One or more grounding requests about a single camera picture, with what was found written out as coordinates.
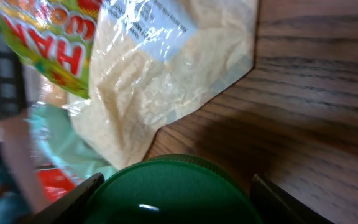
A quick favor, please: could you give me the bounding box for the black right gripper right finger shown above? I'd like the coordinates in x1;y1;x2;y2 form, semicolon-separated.
249;174;333;224

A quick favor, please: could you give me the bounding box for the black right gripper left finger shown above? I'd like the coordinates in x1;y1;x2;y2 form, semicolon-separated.
26;173;104;224

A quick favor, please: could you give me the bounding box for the red snack packet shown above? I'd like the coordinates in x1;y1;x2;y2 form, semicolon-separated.
36;164;75;202

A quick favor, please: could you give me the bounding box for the teal snack packet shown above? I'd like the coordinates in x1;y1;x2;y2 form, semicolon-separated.
27;103;117;185

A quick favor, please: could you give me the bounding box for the green lid jar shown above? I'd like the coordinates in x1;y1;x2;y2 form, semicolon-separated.
80;154;262;223

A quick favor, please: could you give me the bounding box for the beige paper bag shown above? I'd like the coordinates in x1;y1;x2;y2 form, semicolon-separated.
68;0;259;170

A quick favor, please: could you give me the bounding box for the green snack packet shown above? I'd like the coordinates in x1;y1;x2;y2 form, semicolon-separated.
0;0;102;98

